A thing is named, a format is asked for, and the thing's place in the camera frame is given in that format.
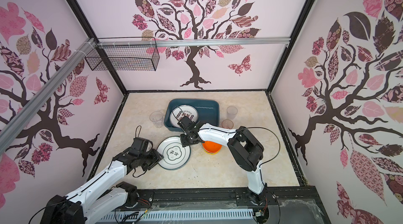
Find white plate teal rim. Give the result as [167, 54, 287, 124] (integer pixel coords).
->
[157, 136, 191, 171]

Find white plate red characters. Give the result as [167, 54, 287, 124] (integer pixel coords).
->
[169, 105, 198, 128]

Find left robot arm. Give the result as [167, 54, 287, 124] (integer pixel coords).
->
[41, 138, 163, 224]

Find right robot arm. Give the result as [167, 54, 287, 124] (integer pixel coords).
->
[178, 116, 266, 205]

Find teal plastic bin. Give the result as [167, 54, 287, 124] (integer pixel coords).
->
[164, 98, 219, 132]

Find orange plastic bowl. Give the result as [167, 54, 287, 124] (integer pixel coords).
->
[202, 141, 222, 152]

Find yellow plastic bowl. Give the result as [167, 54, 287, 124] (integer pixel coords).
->
[204, 150, 219, 155]

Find pinkish clear cup near right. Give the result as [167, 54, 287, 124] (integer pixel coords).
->
[221, 119, 234, 129]

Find clear cup left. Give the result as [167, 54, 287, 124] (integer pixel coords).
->
[149, 111, 164, 128]

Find clear cup far right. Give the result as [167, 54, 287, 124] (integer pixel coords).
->
[226, 106, 238, 120]

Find white vented cable duct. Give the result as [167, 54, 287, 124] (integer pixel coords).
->
[96, 209, 256, 224]

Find black wire basket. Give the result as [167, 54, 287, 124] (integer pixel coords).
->
[85, 37, 160, 72]

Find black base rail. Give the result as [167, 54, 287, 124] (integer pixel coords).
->
[118, 186, 330, 224]

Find aluminium rail left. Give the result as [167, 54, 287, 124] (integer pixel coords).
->
[1, 38, 96, 153]

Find aluminium rail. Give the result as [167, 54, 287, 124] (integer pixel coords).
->
[1, 38, 96, 153]
[97, 37, 291, 47]

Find aluminium rail back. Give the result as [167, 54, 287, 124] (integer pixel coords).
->
[97, 37, 291, 47]

